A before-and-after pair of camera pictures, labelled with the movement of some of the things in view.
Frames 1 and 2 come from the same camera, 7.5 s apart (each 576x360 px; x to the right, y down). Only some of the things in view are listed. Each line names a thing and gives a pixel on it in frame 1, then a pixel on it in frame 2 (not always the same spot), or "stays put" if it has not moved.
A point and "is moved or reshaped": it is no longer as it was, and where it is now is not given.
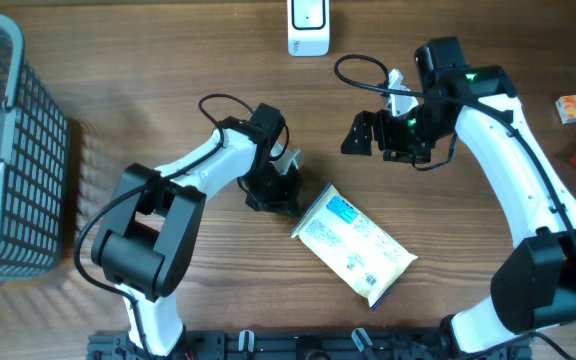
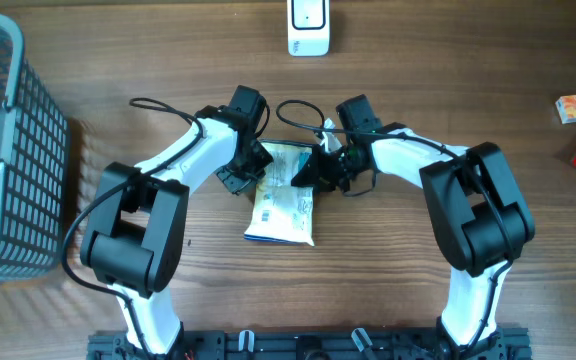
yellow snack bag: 352,243 is moved or reshaped
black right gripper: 364,122 to 320,177
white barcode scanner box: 308,28 stays put
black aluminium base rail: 308,345 stays put
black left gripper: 283,201 to 236,183
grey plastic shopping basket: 18,158 stays put
